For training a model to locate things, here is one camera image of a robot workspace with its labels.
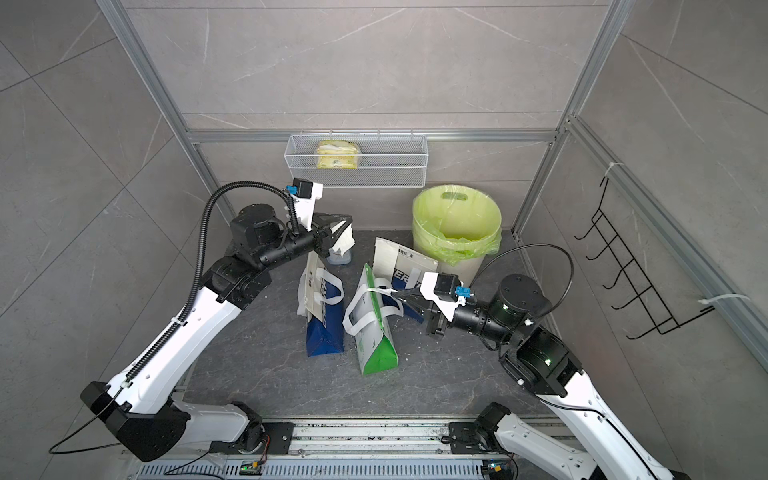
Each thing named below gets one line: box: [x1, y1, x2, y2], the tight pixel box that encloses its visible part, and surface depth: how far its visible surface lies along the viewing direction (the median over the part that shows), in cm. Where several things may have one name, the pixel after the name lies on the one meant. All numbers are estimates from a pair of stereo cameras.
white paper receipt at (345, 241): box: [330, 223, 356, 256], surface depth 64 cm
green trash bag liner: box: [412, 184, 503, 267], surface depth 92 cm
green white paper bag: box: [342, 263, 404, 376], surface depth 76 cm
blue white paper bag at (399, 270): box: [372, 237, 438, 323], surface depth 83 cm
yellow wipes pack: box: [316, 140, 359, 169], surface depth 89 cm
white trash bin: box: [412, 184, 503, 288], surface depth 92 cm
